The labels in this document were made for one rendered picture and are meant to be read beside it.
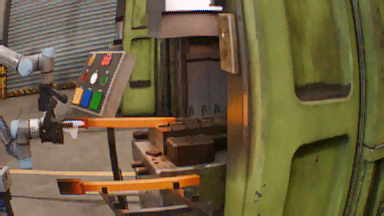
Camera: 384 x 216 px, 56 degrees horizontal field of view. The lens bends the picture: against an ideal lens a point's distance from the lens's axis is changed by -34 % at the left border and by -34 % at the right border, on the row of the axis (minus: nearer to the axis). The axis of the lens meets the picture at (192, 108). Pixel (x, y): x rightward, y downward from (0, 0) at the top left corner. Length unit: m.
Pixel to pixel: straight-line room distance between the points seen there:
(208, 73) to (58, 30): 7.71
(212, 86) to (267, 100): 0.68
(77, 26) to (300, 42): 8.28
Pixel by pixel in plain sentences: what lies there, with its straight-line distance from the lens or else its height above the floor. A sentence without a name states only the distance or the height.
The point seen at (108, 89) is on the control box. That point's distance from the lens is 2.00.
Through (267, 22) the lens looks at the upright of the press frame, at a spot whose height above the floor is 1.34.
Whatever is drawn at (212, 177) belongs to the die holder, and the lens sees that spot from 1.51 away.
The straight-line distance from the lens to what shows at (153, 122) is 1.63.
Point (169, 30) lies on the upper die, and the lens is 1.54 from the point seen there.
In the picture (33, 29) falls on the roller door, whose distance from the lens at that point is 9.49.
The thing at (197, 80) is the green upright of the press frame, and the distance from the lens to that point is 1.86.
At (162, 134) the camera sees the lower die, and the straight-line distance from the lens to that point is 1.59.
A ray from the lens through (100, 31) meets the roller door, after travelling 9.47.
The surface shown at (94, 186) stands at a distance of 1.27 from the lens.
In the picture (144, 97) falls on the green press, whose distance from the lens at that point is 6.47.
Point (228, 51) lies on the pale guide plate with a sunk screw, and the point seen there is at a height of 1.24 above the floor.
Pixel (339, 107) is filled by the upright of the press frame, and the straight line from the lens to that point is 1.39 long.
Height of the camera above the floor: 1.37
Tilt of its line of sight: 11 degrees down
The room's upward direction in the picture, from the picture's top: 2 degrees counter-clockwise
